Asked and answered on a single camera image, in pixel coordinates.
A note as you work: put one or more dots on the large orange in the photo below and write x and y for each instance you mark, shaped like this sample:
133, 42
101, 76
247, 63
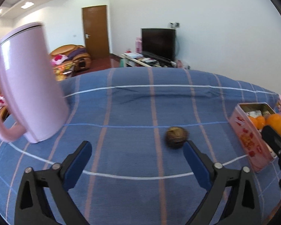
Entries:
275, 121

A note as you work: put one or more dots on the square ceiling light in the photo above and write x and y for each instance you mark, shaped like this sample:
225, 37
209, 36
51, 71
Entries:
27, 5

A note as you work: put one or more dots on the dark brown round fruit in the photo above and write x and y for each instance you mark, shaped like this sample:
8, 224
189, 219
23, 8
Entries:
176, 137

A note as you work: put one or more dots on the coffee table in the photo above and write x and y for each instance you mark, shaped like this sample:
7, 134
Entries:
63, 70

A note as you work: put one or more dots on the small orange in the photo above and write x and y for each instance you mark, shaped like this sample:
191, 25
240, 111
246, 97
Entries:
261, 121
253, 122

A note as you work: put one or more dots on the pink tin box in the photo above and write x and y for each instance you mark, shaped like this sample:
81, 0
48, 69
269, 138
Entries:
245, 140

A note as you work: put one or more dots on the white television stand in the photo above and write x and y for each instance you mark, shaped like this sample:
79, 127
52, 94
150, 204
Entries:
135, 62

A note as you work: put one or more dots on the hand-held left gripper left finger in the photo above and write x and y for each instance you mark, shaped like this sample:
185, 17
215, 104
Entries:
77, 166

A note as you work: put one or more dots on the black television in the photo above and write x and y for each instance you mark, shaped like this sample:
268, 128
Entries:
158, 42

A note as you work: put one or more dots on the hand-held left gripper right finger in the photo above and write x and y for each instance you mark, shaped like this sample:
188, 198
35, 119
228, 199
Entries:
196, 164

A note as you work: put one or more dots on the purple blanket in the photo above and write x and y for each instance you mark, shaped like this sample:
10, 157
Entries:
76, 52

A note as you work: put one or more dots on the wall socket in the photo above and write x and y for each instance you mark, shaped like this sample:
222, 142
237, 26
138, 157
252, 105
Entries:
174, 25

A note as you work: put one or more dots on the pink jug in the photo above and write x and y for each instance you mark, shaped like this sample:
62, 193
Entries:
30, 82

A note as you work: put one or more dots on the brown wooden door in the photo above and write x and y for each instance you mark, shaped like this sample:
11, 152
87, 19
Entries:
94, 32

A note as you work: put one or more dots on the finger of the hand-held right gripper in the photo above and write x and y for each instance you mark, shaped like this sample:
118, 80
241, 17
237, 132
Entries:
275, 140

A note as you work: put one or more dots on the blue plaid tablecloth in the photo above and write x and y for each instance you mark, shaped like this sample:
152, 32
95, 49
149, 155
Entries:
131, 103

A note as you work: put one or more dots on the pink floral cushion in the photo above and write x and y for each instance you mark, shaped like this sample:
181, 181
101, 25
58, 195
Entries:
58, 59

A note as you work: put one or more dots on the brown leather armchair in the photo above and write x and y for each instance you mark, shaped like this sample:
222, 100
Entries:
65, 49

